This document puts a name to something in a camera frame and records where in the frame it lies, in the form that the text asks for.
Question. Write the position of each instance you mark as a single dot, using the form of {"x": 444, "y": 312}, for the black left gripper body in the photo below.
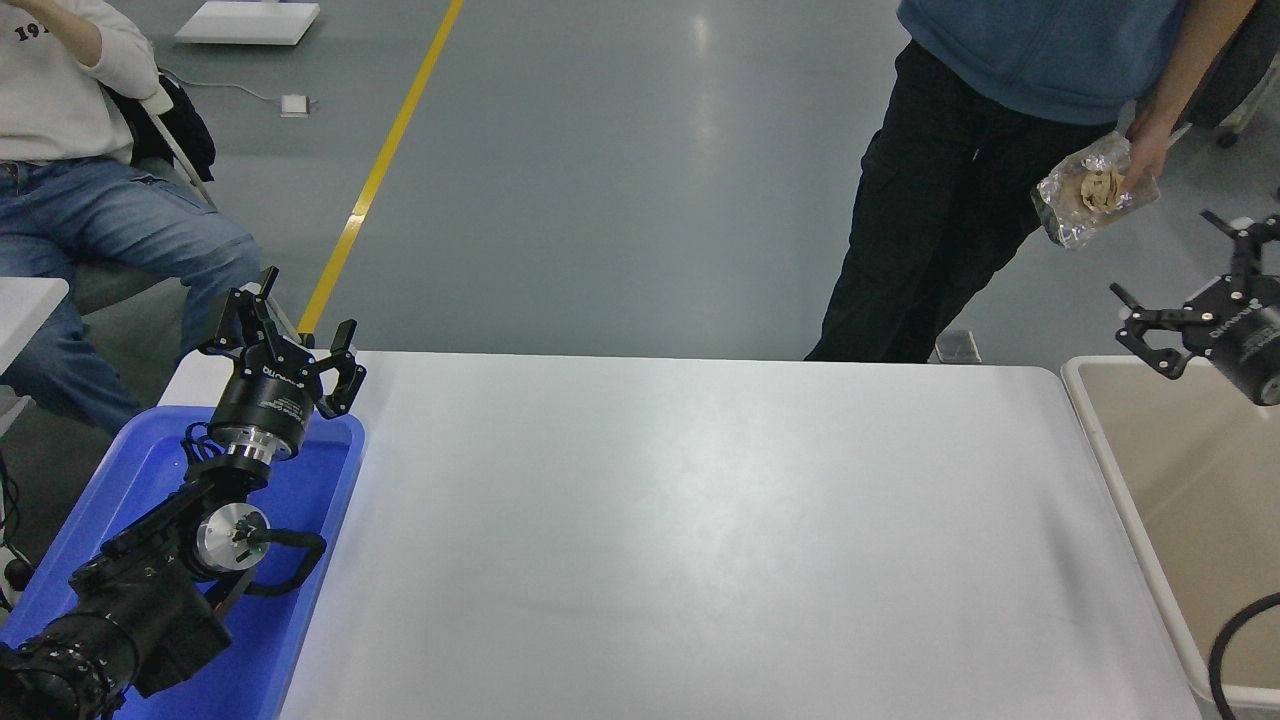
{"x": 265, "y": 405}

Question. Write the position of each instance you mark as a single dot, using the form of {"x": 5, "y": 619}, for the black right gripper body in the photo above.
{"x": 1245, "y": 340}

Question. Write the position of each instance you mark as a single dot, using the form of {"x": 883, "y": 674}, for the silver foil tray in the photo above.
{"x": 1065, "y": 215}

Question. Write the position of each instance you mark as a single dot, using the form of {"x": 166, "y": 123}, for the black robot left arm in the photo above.
{"x": 145, "y": 600}

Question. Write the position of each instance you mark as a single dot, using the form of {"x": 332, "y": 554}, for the crumpled tan paper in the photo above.
{"x": 1100, "y": 190}

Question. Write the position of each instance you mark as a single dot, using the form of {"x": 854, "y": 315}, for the standing person's left hand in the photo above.
{"x": 1145, "y": 155}

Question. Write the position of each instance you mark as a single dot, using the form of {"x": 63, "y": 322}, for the blue plastic tray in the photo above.
{"x": 300, "y": 500}

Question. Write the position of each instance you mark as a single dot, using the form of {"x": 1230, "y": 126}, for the white wheeled rack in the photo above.
{"x": 1226, "y": 140}

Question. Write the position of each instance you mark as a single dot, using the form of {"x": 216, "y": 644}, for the seated person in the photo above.
{"x": 100, "y": 230}

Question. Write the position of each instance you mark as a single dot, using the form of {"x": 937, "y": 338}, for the large pale bin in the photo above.
{"x": 1180, "y": 520}

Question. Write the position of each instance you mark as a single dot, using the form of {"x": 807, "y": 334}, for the dark hanging coat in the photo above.
{"x": 1245, "y": 60}

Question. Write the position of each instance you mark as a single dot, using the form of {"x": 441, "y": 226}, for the small metal floor plate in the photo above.
{"x": 960, "y": 347}

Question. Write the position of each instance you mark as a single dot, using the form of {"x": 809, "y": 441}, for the black garment on chair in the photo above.
{"x": 185, "y": 130}

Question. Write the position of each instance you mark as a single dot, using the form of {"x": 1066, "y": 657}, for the white power adapter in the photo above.
{"x": 295, "y": 105}

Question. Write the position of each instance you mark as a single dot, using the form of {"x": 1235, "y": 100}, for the small white side table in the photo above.
{"x": 25, "y": 310}

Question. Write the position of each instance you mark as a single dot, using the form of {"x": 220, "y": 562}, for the standing person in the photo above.
{"x": 940, "y": 200}

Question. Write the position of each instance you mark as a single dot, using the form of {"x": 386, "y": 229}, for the flat white floor board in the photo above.
{"x": 245, "y": 20}

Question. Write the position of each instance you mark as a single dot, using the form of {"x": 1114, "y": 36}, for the grey chair with white frame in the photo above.
{"x": 120, "y": 285}

